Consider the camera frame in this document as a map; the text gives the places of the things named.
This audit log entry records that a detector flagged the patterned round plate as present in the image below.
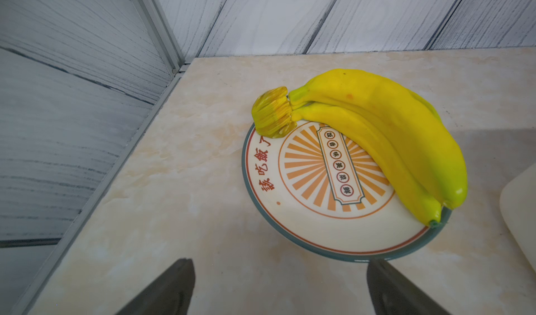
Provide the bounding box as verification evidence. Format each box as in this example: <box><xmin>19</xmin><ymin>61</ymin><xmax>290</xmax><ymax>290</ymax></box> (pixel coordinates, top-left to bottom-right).
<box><xmin>242</xmin><ymin>121</ymin><xmax>442</xmax><ymax>262</ymax></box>

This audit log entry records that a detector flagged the left aluminium frame post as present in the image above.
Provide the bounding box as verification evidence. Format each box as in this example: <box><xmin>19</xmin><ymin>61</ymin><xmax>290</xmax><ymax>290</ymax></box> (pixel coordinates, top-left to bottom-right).
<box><xmin>131</xmin><ymin>0</ymin><xmax>185</xmax><ymax>76</ymax></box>

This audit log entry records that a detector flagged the yellow banana bunch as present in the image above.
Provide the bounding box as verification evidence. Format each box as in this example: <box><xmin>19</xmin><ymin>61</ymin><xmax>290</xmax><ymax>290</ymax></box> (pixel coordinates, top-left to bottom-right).
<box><xmin>251</xmin><ymin>69</ymin><xmax>468</xmax><ymax>228</ymax></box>

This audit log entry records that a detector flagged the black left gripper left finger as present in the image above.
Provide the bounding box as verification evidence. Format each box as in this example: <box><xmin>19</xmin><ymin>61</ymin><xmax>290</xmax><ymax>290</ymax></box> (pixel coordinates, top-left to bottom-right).
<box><xmin>117</xmin><ymin>259</ymin><xmax>195</xmax><ymax>315</ymax></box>

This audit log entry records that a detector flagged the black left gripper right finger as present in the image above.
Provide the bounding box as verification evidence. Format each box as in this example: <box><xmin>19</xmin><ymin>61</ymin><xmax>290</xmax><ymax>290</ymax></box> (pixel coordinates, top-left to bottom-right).
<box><xmin>367</xmin><ymin>259</ymin><xmax>449</xmax><ymax>315</ymax></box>

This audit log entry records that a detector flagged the white rectangular storage box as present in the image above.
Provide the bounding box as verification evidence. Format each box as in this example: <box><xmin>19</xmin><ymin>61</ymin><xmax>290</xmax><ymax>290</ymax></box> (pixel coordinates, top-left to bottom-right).
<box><xmin>499</xmin><ymin>164</ymin><xmax>535</xmax><ymax>270</ymax></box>

